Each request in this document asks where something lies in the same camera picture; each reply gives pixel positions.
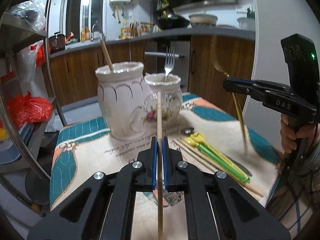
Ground wooden chopstick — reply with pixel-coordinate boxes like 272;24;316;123
173;138;264;200
157;92;163;240
100;37;114;72

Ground yellow green plastic spoon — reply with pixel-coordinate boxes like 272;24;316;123
190;132;251;183
184;136;248;183

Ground red plastic bag low shelf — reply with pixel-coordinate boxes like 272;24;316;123
7;91;53;129

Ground wooden lower kitchen cabinets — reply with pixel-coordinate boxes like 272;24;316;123
41;33;256;118

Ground person right forearm sleeve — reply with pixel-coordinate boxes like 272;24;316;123
267;145;319;239

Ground white ceramic double utensil holder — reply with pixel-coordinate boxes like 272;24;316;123
95;62;182;141

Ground stainless steel shelf rack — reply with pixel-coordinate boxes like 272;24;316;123
0;0;68;215

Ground red hanging plastic bag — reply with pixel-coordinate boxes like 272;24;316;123
30;41;46;67

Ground white ceramic pot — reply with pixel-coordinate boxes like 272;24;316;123
189;14;218;27

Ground built-in steel oven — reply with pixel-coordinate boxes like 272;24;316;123
144;39;190;93

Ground yellow oil bottle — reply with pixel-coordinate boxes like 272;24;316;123
120;21;131;38

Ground silver fork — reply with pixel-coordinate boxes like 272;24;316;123
164;47;175;82

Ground window with sliding frames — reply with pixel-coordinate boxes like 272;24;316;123
61;0;107;42

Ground white hanging plastic bag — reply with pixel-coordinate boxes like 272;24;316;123
17;45;37;82

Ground black wok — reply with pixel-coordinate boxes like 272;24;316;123
153;7;190;30

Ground clear plastic bag on shelf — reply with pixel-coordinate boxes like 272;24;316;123
9;0;46;31

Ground dark electric pressure cooker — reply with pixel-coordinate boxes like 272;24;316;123
49;31;66;54

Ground person right hand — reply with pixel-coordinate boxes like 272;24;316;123
280;114;319;153

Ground chrome sink faucet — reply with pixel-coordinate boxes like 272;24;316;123
91;21;105;41

